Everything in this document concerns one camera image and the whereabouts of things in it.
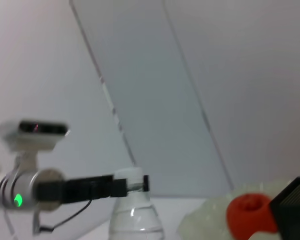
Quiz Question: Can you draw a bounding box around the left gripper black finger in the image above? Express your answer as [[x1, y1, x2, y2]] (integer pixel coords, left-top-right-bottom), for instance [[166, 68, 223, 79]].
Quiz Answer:
[[112, 177, 129, 198], [142, 174, 150, 193]]

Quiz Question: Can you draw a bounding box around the clear water bottle green label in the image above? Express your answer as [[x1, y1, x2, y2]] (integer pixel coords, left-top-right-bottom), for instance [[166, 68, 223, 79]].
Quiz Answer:
[[108, 166, 165, 240]]

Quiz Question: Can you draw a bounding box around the green glass fruit plate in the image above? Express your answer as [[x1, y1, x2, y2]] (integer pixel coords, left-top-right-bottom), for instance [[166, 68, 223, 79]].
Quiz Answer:
[[177, 177, 292, 240]]

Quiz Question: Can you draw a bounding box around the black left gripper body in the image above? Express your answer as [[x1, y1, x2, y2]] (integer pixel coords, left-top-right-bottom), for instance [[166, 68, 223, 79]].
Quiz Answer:
[[36, 174, 115, 205]]

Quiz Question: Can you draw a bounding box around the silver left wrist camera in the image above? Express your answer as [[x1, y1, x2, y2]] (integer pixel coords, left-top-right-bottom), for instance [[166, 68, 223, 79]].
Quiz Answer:
[[0, 119, 72, 152]]

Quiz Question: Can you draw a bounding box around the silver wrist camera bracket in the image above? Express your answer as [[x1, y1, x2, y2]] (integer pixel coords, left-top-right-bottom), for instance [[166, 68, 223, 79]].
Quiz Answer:
[[14, 149, 39, 174]]

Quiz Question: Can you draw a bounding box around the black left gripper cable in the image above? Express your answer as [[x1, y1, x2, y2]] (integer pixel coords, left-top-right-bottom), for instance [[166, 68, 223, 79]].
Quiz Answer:
[[31, 198, 93, 234]]

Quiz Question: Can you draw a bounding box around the black mesh pen holder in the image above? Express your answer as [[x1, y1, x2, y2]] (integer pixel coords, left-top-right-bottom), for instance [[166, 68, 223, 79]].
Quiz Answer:
[[268, 175, 300, 240]]

